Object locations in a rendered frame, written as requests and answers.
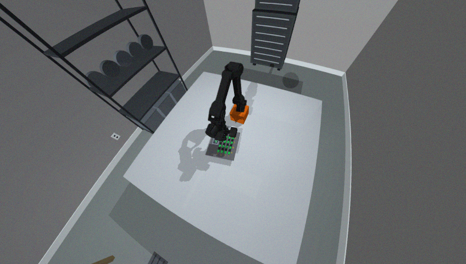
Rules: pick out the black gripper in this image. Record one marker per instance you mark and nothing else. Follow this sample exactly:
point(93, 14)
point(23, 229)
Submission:
point(232, 132)

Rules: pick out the dark grey switch panel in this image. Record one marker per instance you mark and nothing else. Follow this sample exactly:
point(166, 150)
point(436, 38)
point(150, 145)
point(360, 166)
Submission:
point(225, 150)

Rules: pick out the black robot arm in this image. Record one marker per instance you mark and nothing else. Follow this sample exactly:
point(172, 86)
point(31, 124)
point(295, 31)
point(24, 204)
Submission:
point(233, 71)

